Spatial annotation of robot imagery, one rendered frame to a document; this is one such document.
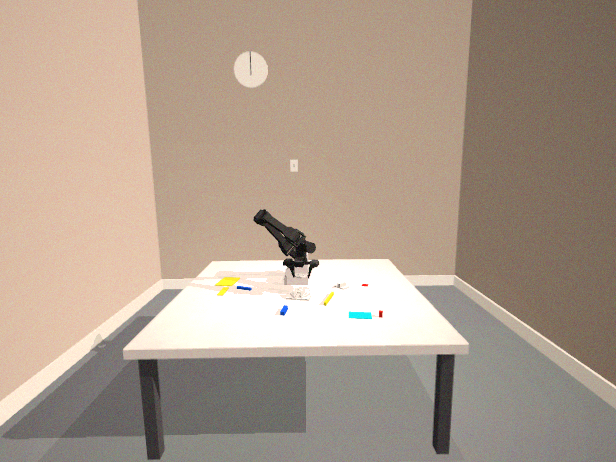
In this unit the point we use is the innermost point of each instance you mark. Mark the cyan flat rectangular plate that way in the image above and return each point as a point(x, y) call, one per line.
point(360, 315)

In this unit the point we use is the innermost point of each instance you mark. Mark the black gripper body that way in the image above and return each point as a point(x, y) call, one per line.
point(290, 262)

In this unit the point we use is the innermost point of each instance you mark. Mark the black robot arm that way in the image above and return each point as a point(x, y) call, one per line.
point(291, 237)

